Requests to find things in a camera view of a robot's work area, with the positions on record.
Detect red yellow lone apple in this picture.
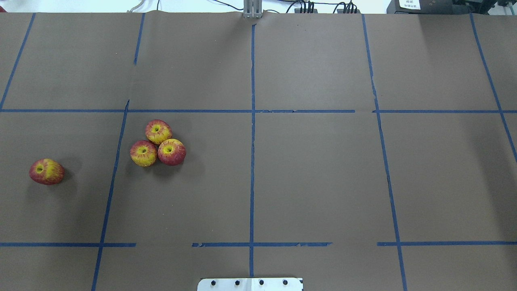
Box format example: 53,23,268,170
28,158,65,185

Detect red yellow apple front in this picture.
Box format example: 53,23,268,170
158,139,187,166

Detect red yellow apple back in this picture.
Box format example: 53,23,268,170
145,119,173,146

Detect brown paper table cover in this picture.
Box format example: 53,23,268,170
1,11,516,291

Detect red yellow apple left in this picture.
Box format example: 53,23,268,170
130,140,158,167

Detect aluminium frame post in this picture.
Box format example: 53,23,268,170
243,0,263,19

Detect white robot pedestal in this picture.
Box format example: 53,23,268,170
196,277,304,291

